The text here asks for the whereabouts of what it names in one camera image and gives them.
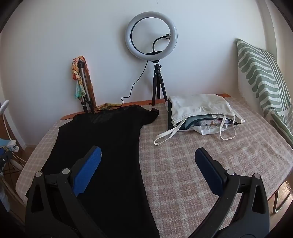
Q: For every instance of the black sheer shirt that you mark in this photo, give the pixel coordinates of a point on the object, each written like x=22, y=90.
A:
x=114, y=148

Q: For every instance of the black gooseneck phone holder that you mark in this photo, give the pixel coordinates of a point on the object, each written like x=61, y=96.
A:
x=158, y=39

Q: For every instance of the colourful floral scarf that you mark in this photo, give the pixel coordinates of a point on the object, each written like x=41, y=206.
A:
x=76, y=73

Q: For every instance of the white tote bag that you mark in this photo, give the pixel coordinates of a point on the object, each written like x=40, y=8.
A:
x=196, y=103

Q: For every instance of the green patterned pillow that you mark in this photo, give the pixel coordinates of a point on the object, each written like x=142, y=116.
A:
x=258, y=73

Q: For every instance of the beige checked blanket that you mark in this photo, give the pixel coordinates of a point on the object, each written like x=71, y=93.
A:
x=183, y=183

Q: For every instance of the white round fan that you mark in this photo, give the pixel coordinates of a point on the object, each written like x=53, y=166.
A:
x=5, y=106

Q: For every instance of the white power strip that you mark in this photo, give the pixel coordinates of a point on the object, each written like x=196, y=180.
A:
x=16, y=163

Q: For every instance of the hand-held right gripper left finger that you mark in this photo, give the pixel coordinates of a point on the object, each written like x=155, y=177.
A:
x=90, y=169

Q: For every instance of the folded light clothes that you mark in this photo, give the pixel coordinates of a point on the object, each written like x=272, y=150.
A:
x=206, y=129

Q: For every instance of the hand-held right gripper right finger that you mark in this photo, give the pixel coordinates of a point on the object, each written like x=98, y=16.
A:
x=210, y=170

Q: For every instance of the metal bed frame leg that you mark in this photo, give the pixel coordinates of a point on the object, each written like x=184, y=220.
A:
x=274, y=203

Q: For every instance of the light blue cloth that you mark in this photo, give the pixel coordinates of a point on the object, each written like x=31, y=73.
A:
x=10, y=146

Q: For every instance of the black mini tripod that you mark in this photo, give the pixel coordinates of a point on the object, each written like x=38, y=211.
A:
x=158, y=75

